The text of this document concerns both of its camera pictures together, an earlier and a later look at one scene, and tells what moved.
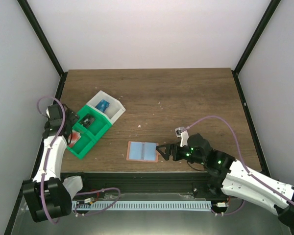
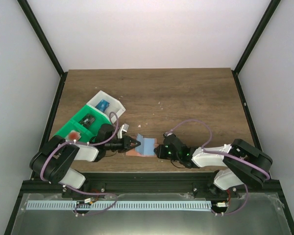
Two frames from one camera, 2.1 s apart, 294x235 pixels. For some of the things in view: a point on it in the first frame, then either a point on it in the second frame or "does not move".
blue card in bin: (102, 105) does not move
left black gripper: (74, 117) to (127, 140)
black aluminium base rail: (106, 183) does not move
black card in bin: (87, 121) does not move
